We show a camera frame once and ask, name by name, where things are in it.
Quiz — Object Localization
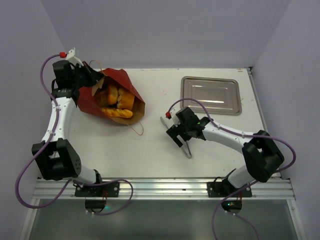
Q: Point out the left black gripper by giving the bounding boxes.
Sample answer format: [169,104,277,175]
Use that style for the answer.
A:
[70,61,104,89]

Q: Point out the metal tongs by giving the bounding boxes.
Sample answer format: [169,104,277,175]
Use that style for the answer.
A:
[160,116,192,159]

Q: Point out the red paper bag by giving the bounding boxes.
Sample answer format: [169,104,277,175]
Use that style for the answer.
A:
[78,68,146,136]

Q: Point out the oval fake bread loaf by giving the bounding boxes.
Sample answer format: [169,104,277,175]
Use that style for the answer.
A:
[117,87,135,111]

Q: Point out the braided fake bread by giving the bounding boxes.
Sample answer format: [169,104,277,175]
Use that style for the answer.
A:
[101,107,133,119]

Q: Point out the round crumble fake bread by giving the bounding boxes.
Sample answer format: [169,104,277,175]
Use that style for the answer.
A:
[107,84,119,105]

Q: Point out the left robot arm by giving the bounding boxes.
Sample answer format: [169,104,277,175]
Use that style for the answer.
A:
[31,60,104,197]

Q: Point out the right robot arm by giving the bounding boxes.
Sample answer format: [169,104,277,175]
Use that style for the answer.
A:
[165,107,284,197]

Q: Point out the metal tray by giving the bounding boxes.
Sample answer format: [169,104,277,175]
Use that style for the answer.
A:
[180,76,242,116]

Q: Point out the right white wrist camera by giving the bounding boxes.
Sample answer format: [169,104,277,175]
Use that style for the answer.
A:
[165,107,183,127]

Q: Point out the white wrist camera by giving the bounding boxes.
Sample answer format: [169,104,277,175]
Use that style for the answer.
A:
[165,107,183,127]
[58,47,84,67]

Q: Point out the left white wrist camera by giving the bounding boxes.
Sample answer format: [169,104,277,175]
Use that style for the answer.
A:
[58,47,84,67]

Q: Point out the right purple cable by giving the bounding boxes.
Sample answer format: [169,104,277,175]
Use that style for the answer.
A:
[166,97,298,240]

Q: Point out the aluminium mounting rail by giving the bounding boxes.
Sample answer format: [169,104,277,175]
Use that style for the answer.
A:
[32,177,295,200]

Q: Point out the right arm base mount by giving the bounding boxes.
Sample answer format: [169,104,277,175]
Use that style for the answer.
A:
[206,177,253,214]

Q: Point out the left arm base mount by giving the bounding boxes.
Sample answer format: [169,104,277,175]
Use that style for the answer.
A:
[73,181,120,214]

